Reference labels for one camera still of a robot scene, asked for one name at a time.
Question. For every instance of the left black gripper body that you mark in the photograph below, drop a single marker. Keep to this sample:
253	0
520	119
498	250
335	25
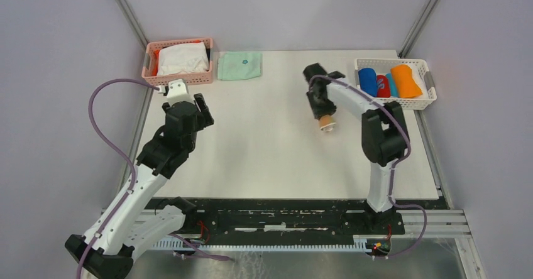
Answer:
204	119

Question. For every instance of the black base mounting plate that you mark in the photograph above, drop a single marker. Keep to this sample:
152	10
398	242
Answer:
291	222

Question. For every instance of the white towel in pink basket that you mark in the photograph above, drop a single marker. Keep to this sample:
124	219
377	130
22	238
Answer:
186	58

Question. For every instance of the red rolled towel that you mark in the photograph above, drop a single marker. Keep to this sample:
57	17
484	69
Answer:
383	86

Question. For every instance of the white rolled towel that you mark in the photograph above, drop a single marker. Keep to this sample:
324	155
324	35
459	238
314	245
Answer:
421	84

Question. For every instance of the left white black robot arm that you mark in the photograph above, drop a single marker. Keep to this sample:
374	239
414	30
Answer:
111	246

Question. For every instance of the mint green folded towel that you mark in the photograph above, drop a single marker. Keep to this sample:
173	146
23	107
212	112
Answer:
234	66

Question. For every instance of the patterned peach towel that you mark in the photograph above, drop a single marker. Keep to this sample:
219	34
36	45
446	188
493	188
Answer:
326	123

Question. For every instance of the blue microfiber towel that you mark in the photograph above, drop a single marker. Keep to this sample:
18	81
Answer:
367	78

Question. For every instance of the pink plastic basket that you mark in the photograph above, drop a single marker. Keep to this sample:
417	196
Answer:
151	61

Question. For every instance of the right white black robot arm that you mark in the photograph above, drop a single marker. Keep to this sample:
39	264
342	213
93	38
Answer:
384	134

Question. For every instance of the light blue rolled towel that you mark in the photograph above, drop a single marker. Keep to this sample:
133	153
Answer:
392	85

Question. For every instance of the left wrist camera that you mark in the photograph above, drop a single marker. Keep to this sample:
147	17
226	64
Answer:
176	91

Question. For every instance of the white slotted cable duct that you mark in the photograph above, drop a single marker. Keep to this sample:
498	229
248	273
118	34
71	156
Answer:
174	244

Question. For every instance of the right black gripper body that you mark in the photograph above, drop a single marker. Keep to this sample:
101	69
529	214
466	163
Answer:
320	107

